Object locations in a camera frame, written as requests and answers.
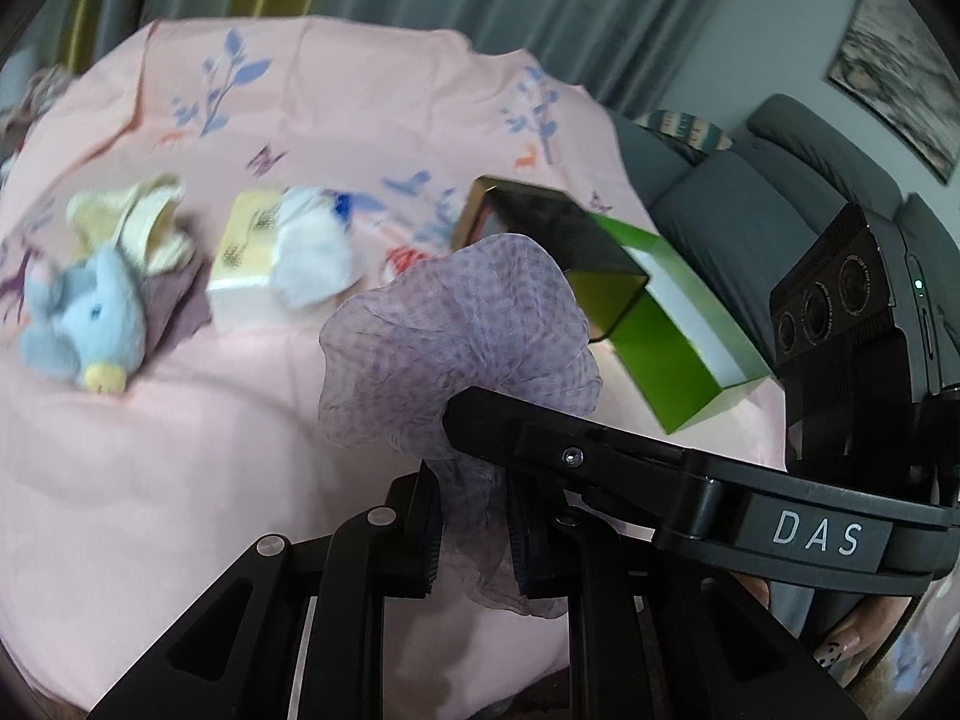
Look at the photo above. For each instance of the pink printed bedsheet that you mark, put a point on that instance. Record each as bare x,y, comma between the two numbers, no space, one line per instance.
262,427

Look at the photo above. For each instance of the black tin box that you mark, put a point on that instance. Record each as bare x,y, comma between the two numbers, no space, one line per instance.
570,247

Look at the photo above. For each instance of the pale yellow tissue pack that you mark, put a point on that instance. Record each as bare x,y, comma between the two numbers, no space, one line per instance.
240,262

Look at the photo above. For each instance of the green cardboard box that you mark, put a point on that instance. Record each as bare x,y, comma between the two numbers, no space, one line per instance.
675,345

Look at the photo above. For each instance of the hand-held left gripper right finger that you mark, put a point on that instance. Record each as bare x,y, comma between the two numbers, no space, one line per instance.
525,547

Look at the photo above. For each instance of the framed wall picture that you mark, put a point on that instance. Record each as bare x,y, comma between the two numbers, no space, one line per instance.
896,75

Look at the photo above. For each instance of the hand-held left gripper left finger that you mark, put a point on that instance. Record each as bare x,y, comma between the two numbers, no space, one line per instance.
426,540

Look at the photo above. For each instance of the person's right hand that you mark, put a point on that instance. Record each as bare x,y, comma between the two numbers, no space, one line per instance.
862,637

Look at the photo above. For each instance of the patterned cushion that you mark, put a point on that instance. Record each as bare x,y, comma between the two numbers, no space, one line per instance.
686,131

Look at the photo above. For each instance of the blue elephant plush toy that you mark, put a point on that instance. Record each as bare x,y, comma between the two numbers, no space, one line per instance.
90,322

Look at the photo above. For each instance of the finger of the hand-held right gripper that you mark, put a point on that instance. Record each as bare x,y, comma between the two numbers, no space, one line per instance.
637,480

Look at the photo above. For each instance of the white sock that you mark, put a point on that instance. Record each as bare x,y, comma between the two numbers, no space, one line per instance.
311,255

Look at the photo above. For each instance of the grey sofa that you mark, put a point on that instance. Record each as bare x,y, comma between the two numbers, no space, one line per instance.
720,210

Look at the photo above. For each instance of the yellow fluffy towel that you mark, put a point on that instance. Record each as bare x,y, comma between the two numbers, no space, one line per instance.
142,217

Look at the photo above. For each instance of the purple cloth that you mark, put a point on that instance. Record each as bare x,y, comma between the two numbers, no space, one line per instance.
176,307

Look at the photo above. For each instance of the purple mesh scrunchie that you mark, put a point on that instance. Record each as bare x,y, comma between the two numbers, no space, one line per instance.
457,322

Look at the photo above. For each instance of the small red item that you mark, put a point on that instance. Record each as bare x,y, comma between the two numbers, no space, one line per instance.
403,261

